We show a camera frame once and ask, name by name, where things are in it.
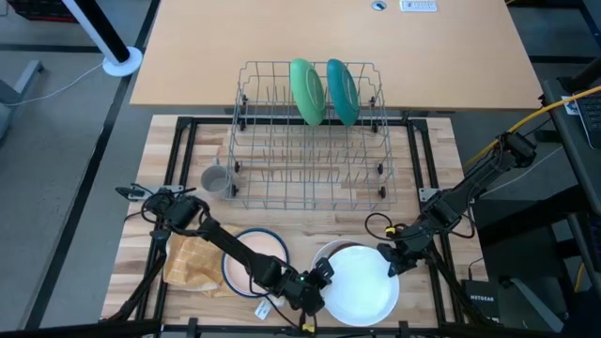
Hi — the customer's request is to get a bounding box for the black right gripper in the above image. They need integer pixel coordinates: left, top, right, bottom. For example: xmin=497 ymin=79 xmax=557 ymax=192
xmin=378 ymin=227 xmax=431 ymax=278

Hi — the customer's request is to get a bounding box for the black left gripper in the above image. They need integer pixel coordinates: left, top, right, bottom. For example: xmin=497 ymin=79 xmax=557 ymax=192
xmin=305 ymin=256 xmax=336 ymax=291

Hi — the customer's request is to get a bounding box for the white bowl brown inside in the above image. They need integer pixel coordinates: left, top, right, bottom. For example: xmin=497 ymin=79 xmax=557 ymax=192
xmin=310 ymin=238 xmax=362 ymax=283

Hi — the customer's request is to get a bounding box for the large white plate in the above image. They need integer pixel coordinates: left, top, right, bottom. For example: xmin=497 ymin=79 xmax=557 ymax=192
xmin=321 ymin=244 xmax=401 ymax=328

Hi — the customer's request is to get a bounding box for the grey wire dish rack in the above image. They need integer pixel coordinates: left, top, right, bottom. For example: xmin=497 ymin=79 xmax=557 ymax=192
xmin=226 ymin=59 xmax=398 ymax=211

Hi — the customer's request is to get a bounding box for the grey mug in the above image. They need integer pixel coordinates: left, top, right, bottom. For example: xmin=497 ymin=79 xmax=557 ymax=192
xmin=200 ymin=158 xmax=235 ymax=197

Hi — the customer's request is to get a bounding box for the teal plate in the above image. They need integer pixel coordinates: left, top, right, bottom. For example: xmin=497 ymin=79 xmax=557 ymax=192
xmin=326 ymin=58 xmax=362 ymax=128

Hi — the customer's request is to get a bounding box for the light green plate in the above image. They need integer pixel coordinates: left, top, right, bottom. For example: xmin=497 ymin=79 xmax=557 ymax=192
xmin=288 ymin=57 xmax=327 ymax=127

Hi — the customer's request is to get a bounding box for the blue patterned plate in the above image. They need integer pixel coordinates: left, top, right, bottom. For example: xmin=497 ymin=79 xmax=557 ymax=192
xmin=221 ymin=227 xmax=291 ymax=300

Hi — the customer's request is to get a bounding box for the small white paper tag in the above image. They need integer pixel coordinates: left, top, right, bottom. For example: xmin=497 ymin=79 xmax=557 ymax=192
xmin=254 ymin=300 xmax=274 ymax=321

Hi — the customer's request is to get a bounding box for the yellow checked cloth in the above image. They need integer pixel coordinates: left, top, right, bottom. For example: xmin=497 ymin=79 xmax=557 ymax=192
xmin=162 ymin=224 xmax=245 ymax=299

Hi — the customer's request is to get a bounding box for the grey metal table leg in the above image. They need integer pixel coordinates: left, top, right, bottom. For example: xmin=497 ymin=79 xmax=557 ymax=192
xmin=509 ymin=276 xmax=564 ymax=334
xmin=0 ymin=59 xmax=47 ymax=142

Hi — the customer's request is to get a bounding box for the white printed sticker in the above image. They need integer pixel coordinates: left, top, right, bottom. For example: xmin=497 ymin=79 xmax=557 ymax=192
xmin=561 ymin=95 xmax=581 ymax=116

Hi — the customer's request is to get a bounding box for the black keyboard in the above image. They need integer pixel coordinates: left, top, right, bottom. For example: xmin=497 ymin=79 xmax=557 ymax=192
xmin=575 ymin=93 xmax=601 ymax=151

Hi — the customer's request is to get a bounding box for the white power strip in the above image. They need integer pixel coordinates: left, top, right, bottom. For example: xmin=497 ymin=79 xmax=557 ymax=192
xmin=399 ymin=0 xmax=439 ymax=13

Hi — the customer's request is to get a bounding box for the light wooden desk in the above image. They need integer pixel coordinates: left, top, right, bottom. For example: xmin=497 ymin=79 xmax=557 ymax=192
xmin=130 ymin=0 xmax=545 ymax=112

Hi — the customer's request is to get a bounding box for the black and white pole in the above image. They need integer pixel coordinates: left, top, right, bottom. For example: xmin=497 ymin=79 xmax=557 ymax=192
xmin=60 ymin=0 xmax=144 ymax=78

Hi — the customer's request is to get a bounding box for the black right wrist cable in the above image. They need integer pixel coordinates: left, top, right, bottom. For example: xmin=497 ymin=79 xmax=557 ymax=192
xmin=364 ymin=211 xmax=476 ymax=241

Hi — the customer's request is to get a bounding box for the black Netgear network switch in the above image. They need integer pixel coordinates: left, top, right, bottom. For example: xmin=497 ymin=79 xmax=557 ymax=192
xmin=462 ymin=279 xmax=501 ymax=324

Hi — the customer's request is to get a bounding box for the thin white cable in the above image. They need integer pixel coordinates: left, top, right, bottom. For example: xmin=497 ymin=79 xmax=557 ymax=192
xmin=483 ymin=145 xmax=564 ymax=196
xmin=4 ymin=59 xmax=108 ymax=107

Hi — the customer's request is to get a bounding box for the yellow cable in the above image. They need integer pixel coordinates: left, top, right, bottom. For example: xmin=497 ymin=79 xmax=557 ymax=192
xmin=464 ymin=84 xmax=601 ymax=168

